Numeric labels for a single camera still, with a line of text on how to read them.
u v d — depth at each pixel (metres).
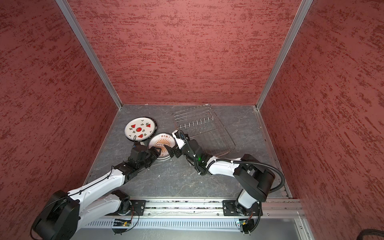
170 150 0.71
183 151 0.71
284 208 0.76
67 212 0.40
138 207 0.74
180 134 0.63
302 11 0.73
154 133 1.00
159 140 0.97
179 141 0.69
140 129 1.03
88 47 0.86
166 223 0.77
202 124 1.00
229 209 0.74
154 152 0.79
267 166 0.42
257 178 0.44
